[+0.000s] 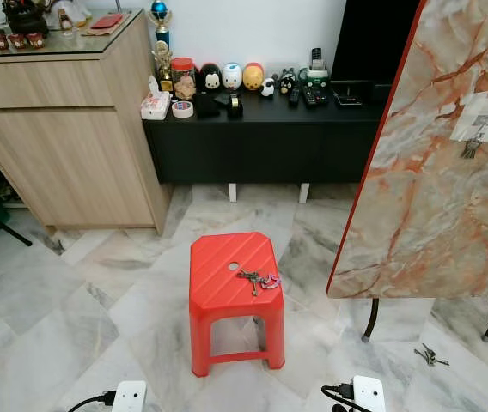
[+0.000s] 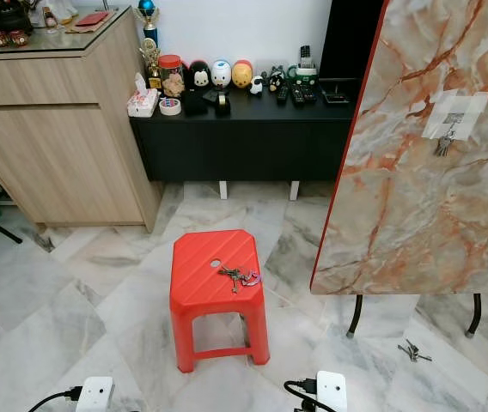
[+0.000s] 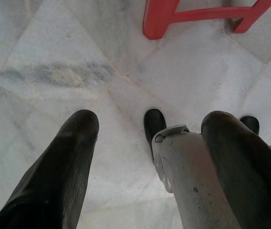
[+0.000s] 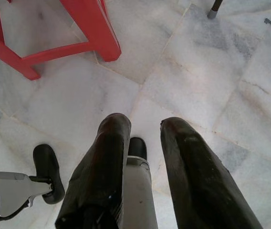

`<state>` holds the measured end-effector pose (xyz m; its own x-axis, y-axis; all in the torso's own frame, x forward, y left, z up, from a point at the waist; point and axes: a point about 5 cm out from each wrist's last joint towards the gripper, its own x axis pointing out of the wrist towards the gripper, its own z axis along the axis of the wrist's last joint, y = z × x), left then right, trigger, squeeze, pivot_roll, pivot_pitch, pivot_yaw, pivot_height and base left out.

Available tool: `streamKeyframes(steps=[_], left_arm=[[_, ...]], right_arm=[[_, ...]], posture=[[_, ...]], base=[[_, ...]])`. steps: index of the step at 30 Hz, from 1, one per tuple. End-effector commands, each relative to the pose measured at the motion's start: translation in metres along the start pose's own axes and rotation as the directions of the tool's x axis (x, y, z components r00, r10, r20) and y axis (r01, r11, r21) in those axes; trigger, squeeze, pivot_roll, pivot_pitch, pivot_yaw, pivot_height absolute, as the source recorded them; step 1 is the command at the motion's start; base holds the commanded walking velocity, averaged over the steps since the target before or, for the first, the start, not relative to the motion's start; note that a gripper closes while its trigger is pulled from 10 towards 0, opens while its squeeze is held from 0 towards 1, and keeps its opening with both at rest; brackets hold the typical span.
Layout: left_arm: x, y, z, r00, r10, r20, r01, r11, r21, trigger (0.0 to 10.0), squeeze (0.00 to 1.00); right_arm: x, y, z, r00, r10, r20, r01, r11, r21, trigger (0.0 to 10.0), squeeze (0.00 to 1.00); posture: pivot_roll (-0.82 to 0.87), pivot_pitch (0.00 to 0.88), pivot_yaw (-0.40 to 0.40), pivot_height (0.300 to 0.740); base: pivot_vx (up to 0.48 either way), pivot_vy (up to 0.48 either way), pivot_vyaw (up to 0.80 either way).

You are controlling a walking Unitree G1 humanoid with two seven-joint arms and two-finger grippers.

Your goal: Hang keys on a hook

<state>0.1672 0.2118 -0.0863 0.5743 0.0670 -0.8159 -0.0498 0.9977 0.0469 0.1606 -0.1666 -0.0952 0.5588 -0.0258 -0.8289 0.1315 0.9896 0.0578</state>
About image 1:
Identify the marble pattern table board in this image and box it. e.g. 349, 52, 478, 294
326, 0, 488, 300

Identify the small dark key bunch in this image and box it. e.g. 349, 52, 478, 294
413, 343, 450, 367

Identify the black square tray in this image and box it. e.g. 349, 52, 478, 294
333, 82, 365, 108

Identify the black television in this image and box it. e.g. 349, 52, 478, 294
330, 0, 423, 84

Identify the wide black remote control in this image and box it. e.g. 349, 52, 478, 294
302, 86, 331, 108

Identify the black low console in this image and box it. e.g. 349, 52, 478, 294
143, 82, 391, 185

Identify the key bunch with pink tag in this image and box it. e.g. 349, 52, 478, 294
236, 269, 282, 297

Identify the yellow bear figure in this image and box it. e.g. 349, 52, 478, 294
242, 62, 265, 92

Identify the red plastic stool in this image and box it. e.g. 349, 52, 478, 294
188, 232, 286, 378

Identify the white round figure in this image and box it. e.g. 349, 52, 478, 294
222, 62, 244, 91

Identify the black mouse figure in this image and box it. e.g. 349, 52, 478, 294
198, 63, 223, 93

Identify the white tape roll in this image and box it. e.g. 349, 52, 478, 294
171, 100, 195, 119

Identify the red lidded jar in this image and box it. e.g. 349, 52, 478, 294
170, 58, 197, 101

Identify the white tissue box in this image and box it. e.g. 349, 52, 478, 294
140, 76, 172, 120

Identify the gold trophy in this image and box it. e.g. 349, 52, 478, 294
154, 41, 176, 91

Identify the blue ball trophy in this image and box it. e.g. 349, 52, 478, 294
149, 0, 173, 48

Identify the red flat book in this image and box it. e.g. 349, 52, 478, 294
89, 13, 125, 32

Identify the light wooden cabinet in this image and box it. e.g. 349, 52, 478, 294
0, 9, 172, 234

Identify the black chair leg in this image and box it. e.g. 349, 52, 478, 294
0, 202, 33, 248

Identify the black ornament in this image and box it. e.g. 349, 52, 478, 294
2, 0, 50, 37

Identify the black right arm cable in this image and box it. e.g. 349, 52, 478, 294
321, 384, 357, 412

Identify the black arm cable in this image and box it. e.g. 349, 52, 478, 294
66, 391, 118, 412
321, 384, 357, 412

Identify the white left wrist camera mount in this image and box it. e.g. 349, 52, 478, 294
111, 380, 148, 412

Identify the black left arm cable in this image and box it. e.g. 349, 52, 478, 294
66, 391, 118, 412

